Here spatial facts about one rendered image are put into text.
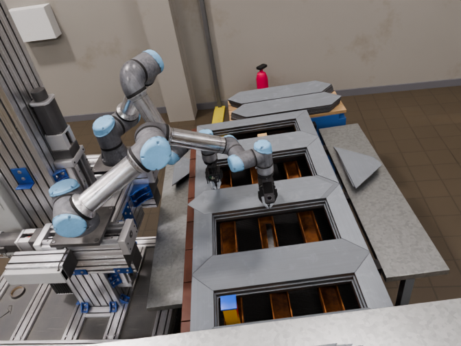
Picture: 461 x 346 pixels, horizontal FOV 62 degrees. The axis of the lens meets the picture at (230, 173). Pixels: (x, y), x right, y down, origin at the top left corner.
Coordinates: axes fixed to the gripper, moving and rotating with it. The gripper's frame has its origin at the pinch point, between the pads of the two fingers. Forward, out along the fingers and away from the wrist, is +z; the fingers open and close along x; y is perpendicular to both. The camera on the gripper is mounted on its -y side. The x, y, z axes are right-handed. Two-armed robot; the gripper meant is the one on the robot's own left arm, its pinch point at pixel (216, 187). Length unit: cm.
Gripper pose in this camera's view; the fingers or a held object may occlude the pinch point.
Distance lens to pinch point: 202.1
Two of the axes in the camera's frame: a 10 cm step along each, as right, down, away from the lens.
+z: 1.4, 7.8, 6.1
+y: 0.5, 6.1, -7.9
